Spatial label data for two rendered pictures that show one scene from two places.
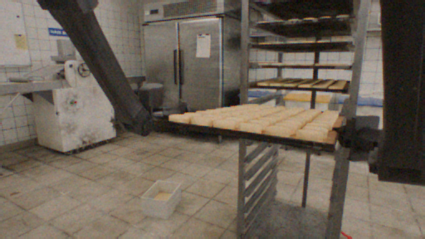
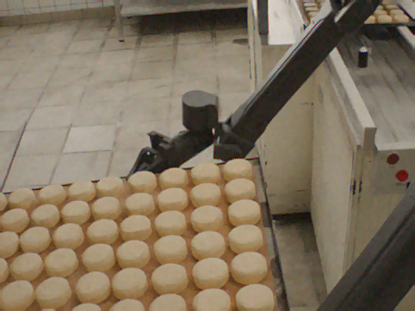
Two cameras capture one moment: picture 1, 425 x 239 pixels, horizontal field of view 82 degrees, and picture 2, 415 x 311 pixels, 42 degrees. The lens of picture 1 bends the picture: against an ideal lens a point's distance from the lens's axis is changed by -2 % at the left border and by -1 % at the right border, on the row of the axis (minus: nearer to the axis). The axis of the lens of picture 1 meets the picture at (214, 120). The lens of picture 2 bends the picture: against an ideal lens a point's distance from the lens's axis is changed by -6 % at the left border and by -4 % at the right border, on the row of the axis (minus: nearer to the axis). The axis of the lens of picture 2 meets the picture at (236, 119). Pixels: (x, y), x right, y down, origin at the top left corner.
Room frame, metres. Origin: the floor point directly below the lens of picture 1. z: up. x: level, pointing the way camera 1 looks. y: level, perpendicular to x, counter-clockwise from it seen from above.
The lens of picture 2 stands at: (0.89, 0.51, 1.57)
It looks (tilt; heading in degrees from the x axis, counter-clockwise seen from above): 29 degrees down; 238
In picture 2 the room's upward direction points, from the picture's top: 3 degrees counter-clockwise
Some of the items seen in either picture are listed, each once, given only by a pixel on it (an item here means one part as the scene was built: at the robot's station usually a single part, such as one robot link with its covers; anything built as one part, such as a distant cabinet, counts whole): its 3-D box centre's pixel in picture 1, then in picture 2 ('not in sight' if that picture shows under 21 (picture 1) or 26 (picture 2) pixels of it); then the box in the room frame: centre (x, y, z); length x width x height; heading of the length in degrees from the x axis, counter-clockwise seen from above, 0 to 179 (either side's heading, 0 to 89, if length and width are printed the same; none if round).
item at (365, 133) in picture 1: (373, 141); (173, 152); (0.50, -0.34, 0.99); 0.07 x 0.07 x 0.10; 15
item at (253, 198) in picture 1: (265, 183); not in sight; (1.41, -0.31, 0.42); 0.64 x 0.03 x 0.03; 151
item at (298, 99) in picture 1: (306, 120); not in sight; (3.32, -1.27, 0.38); 0.64 x 0.54 x 0.77; 151
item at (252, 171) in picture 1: (266, 157); not in sight; (1.41, -0.31, 0.60); 0.64 x 0.03 x 0.03; 151
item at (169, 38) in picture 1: (194, 71); not in sight; (4.07, 0.31, 1.02); 1.40 x 0.90 x 2.05; 60
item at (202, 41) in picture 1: (202, 46); not in sight; (3.49, 0.16, 1.39); 0.22 x 0.03 x 0.31; 60
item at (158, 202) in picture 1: (162, 198); not in sight; (1.82, 0.42, 0.08); 0.30 x 0.22 x 0.16; 167
